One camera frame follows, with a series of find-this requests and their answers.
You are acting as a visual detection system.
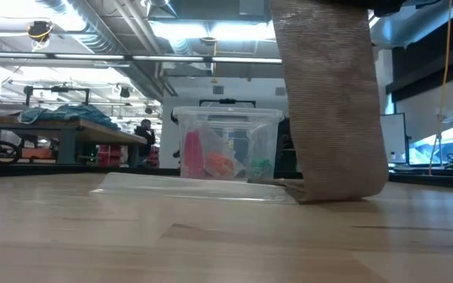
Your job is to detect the person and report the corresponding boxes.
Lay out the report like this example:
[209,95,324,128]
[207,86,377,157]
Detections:
[133,118,157,168]

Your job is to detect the red storage bins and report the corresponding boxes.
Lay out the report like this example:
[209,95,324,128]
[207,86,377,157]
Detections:
[97,144,122,168]

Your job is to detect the black cabinet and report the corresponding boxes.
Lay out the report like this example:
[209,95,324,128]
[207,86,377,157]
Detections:
[275,116,295,174]

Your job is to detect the black ceiling cord reel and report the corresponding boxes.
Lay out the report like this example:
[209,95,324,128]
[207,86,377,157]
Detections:
[26,20,55,51]

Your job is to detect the thick yellow cable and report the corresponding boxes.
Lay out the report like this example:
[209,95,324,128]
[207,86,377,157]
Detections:
[428,0,453,177]

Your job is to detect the smooth silver air duct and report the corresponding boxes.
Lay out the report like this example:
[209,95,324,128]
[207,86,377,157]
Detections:
[370,0,453,49]

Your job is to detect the black camera gantry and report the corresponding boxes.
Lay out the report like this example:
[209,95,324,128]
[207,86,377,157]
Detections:
[198,97,257,109]
[23,84,92,106]

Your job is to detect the teal cloth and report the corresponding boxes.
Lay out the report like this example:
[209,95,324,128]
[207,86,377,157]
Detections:
[17,104,122,131]

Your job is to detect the brown elastic bandage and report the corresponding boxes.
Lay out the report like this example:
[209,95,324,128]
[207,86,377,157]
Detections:
[248,0,389,204]

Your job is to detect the long ceiling light bar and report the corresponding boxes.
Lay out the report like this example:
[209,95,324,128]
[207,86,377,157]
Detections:
[0,50,283,64]

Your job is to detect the clear zip plastic bag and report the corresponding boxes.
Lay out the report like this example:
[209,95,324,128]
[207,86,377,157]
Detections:
[89,171,298,205]

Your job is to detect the clear plastic storage box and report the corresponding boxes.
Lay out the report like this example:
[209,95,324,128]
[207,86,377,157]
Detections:
[172,105,285,182]

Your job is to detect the whiteboard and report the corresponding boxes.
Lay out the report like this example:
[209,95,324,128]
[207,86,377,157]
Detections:
[379,112,408,165]

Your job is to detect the wooden workbench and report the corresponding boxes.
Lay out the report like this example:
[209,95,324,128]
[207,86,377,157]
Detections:
[0,115,149,168]

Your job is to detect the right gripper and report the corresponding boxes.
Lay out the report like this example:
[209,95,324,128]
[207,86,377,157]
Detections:
[369,0,407,17]

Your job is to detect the red bandage roll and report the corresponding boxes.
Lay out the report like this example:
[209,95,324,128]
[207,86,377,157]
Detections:
[183,130,207,178]

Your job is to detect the orange bandage roll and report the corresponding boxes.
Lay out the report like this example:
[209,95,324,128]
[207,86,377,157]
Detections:
[205,152,236,178]

